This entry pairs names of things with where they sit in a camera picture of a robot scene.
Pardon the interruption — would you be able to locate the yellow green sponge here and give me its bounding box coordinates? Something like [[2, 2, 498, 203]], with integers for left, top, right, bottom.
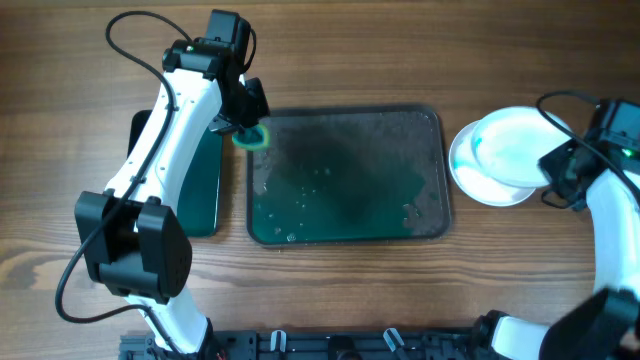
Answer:
[[232, 124, 270, 151]]

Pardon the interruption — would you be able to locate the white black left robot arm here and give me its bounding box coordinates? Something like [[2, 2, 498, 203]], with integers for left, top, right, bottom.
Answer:
[[70, 36, 270, 358]]

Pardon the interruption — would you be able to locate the small black sponge tray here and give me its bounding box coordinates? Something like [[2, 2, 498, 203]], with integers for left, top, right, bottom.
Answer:
[[127, 109, 224, 238]]

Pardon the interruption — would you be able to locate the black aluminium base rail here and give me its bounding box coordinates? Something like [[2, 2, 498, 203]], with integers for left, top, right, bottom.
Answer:
[[119, 328, 472, 360]]

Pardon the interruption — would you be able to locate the white plate cleaned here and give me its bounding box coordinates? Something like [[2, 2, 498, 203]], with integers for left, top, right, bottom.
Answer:
[[448, 120, 535, 207], [471, 106, 570, 188]]

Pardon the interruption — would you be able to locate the large dark serving tray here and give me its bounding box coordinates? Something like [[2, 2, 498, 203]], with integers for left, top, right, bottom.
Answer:
[[246, 104, 453, 248]]

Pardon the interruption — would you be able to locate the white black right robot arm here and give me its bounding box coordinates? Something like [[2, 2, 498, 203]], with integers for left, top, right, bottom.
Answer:
[[467, 122, 639, 359]]

